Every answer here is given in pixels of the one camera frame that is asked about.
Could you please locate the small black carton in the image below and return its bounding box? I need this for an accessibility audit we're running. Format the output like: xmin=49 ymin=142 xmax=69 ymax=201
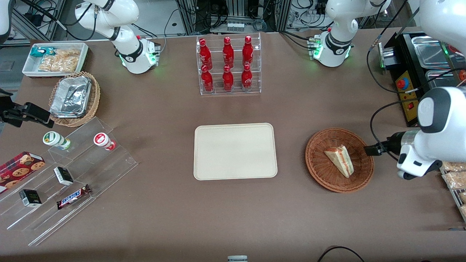
xmin=54 ymin=166 xmax=74 ymax=186
xmin=19 ymin=189 xmax=43 ymax=208

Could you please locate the white rectangular bin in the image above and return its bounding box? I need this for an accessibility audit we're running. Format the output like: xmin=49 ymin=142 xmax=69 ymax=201
xmin=22 ymin=42 xmax=89 ymax=78

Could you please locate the clear acrylic bottle rack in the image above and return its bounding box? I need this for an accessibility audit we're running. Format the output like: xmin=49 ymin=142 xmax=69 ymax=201
xmin=196 ymin=33 xmax=262 ymax=96

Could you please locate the beige plastic tray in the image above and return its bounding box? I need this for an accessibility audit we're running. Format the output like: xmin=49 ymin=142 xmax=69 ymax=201
xmin=193 ymin=123 xmax=278 ymax=181

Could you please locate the silver metal box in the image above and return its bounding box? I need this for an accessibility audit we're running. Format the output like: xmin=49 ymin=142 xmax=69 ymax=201
xmin=378 ymin=42 xmax=402 ymax=71

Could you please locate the red cola bottle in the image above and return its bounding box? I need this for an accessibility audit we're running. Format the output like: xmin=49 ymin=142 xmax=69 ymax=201
xmin=201 ymin=65 xmax=214 ymax=92
xmin=241 ymin=64 xmax=253 ymax=89
xmin=222 ymin=36 xmax=235 ymax=69
xmin=242 ymin=35 xmax=254 ymax=67
xmin=222 ymin=65 xmax=234 ymax=92
xmin=198 ymin=38 xmax=213 ymax=70

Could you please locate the teal snack packet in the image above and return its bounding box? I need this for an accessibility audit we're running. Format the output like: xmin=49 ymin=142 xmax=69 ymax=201
xmin=30 ymin=47 xmax=56 ymax=58

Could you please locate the stack of foil trays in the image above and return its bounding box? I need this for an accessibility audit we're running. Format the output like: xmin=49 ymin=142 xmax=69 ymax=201
xmin=50 ymin=76 xmax=92 ymax=119

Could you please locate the metal snack tray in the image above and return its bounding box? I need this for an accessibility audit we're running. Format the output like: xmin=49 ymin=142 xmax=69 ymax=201
xmin=439 ymin=162 xmax=466 ymax=223

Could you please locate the light wicker basket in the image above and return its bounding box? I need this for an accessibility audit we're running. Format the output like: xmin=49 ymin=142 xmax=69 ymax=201
xmin=48 ymin=71 xmax=101 ymax=128

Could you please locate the brown snickers bar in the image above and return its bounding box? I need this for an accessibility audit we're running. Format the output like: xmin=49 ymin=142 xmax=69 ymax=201
xmin=56 ymin=184 xmax=92 ymax=210

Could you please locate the black table cable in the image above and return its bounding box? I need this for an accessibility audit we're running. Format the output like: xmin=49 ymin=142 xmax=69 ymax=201
xmin=317 ymin=246 xmax=366 ymax=262

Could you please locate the steel warmer pan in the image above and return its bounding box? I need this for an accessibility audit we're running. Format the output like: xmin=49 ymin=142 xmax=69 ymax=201
xmin=411 ymin=36 xmax=452 ymax=69
xmin=425 ymin=69 xmax=466 ymax=96

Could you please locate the black wrist cable with plug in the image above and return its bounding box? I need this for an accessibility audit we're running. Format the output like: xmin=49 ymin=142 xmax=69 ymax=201
xmin=364 ymin=100 xmax=423 ymax=162

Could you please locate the clear bag of crackers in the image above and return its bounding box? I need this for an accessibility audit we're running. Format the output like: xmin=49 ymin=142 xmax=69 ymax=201
xmin=54 ymin=49 xmax=81 ymax=59
xmin=38 ymin=55 xmax=79 ymax=72

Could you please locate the red chocolate cookie box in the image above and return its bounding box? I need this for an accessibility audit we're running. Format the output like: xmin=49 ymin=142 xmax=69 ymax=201
xmin=0 ymin=151 xmax=46 ymax=194

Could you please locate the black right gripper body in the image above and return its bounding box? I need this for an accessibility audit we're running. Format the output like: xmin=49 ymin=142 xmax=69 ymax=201
xmin=0 ymin=106 xmax=26 ymax=128

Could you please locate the round brown wicker basket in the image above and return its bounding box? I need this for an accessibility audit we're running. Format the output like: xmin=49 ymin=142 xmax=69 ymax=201
xmin=305 ymin=127 xmax=375 ymax=193

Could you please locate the triangular sandwich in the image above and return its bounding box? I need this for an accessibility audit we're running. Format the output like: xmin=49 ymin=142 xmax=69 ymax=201
xmin=324 ymin=145 xmax=355 ymax=179

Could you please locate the red lid yogurt cup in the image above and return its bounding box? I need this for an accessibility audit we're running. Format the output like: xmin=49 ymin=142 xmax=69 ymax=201
xmin=93 ymin=132 xmax=117 ymax=151

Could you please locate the green lid yogurt cup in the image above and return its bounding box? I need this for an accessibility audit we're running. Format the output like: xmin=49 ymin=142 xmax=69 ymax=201
xmin=43 ymin=131 xmax=72 ymax=151

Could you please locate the black food warmer appliance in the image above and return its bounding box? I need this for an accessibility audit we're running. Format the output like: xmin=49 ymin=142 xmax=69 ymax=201
xmin=379 ymin=32 xmax=466 ymax=128

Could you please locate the clear acrylic stepped display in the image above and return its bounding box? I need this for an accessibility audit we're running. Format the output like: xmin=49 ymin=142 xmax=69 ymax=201
xmin=0 ymin=116 xmax=139 ymax=247

